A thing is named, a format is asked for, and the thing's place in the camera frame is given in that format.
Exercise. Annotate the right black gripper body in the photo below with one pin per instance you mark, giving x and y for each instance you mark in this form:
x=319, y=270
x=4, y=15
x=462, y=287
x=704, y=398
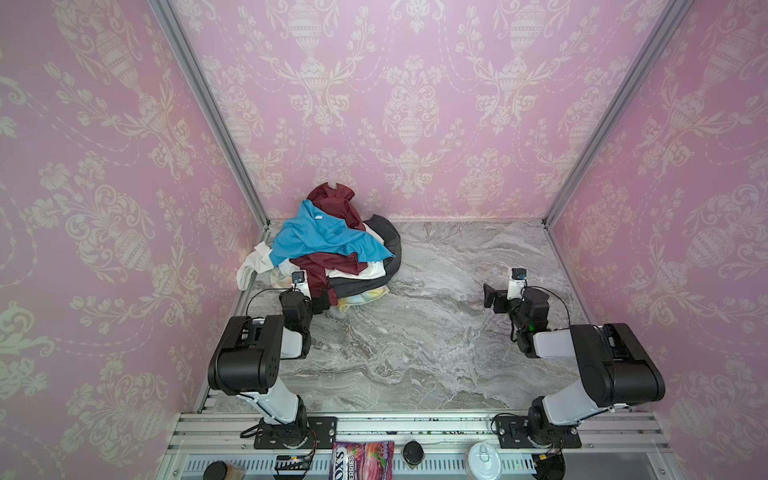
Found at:
x=501, y=298

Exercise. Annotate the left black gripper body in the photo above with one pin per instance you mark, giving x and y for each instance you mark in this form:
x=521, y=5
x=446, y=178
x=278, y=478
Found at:
x=316, y=307

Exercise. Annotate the white cloth garment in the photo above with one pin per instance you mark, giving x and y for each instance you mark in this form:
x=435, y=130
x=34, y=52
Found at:
x=258, y=262

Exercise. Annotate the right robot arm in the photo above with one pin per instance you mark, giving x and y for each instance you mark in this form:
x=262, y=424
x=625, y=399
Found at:
x=614, y=371

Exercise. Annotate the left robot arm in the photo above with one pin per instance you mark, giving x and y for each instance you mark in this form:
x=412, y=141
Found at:
x=245, y=365

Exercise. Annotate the teal blue shirt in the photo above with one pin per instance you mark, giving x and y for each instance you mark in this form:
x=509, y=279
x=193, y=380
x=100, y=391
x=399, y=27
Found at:
x=312, y=231

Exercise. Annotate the maroon shirt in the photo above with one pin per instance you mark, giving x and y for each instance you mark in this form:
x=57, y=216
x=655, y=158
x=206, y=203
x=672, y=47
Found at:
x=337, y=203

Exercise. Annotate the pink candy bag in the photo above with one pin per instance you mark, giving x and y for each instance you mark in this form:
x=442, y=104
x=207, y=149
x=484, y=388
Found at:
x=362, y=461

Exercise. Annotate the small electronics board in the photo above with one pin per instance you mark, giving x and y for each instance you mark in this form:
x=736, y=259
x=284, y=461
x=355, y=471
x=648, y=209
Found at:
x=287, y=465

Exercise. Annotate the black round knob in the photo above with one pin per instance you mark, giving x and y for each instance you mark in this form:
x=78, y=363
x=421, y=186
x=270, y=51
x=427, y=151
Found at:
x=413, y=454

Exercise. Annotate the brown bottle with black cap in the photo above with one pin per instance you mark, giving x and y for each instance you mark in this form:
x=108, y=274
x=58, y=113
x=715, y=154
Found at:
x=221, y=470

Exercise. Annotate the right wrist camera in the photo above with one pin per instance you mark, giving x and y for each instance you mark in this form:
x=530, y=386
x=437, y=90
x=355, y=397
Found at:
x=517, y=282

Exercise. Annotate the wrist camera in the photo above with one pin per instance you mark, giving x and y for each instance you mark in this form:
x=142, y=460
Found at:
x=517, y=282
x=299, y=280

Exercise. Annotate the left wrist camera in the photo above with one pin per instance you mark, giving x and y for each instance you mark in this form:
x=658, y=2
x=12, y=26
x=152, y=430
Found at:
x=299, y=280

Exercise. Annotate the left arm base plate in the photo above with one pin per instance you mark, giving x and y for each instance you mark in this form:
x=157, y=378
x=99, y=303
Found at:
x=315, y=432

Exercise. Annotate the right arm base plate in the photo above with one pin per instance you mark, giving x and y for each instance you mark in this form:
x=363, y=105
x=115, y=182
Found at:
x=518, y=432

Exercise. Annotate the front aluminium rail frame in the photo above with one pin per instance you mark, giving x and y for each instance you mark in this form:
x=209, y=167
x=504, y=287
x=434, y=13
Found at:
x=424, y=445

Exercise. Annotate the left corner aluminium post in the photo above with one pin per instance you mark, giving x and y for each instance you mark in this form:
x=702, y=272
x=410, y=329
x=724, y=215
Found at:
x=194, y=74

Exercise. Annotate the corner aluminium post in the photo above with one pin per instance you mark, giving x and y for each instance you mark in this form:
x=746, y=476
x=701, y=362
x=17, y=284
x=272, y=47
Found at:
x=665, y=27
x=194, y=74

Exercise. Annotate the right corner aluminium post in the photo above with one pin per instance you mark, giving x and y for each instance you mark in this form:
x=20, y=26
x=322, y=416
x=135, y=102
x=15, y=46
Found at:
x=665, y=27

